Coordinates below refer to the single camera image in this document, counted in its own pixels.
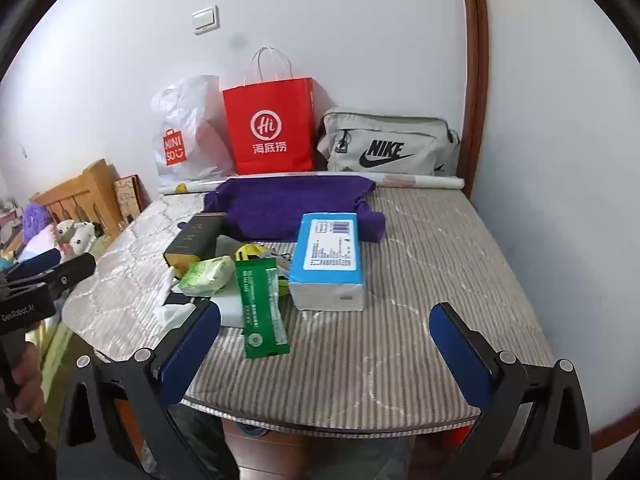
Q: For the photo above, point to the green sachet packet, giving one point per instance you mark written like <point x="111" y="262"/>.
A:
<point x="260" y="305"/>

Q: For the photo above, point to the blue tissue pack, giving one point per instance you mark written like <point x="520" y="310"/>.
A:
<point x="327" y="260"/>

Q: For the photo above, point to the yellow pouch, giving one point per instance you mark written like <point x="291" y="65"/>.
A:
<point x="247" y="250"/>

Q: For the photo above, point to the purple towel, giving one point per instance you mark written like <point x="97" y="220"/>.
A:
<point x="280" y="205"/>

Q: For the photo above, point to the white plush toy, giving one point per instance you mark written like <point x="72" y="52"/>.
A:
<point x="77" y="237"/>

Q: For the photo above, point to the person's left hand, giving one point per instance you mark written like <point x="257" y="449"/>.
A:
<point x="27" y="385"/>

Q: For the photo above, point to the purple plush toy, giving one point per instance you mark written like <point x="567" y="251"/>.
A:
<point x="36" y="217"/>

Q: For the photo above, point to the white sponge block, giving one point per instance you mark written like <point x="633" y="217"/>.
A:
<point x="227" y="312"/>

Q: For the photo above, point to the rolled patterned paper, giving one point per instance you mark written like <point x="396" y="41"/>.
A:
<point x="420" y="182"/>

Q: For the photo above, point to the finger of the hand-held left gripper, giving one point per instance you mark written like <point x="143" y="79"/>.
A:
<point x="39" y="260"/>
<point x="75" y="268"/>

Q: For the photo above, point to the black and gold box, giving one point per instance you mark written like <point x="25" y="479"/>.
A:
<point x="192" y="242"/>

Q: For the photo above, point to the wooden headboard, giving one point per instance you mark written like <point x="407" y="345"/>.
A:
<point x="75" y="195"/>

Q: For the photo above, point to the light green wipes pack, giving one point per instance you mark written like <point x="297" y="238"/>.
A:
<point x="207" y="276"/>

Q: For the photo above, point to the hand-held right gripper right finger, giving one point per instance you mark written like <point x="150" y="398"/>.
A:
<point x="457" y="355"/>

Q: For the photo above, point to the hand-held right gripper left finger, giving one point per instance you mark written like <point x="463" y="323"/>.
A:
<point x="192" y="355"/>

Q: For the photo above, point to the white light switch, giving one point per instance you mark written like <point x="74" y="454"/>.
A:
<point x="205" y="20"/>

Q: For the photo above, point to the brown wooden door frame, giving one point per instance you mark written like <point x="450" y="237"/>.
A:
<point x="475" y="85"/>

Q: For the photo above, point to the white gauze cloth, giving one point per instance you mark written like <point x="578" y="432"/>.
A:
<point x="170" y="312"/>

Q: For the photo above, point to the white plastic shopping bag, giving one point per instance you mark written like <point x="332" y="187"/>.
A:
<point x="187" y="125"/>

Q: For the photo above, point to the red paper bag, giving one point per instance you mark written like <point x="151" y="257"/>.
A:
<point x="270" y="130"/>

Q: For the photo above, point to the grey waist bag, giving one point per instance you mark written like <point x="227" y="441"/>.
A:
<point x="390" y="145"/>

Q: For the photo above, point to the brown picture board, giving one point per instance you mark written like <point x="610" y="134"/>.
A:
<point x="131" y="199"/>

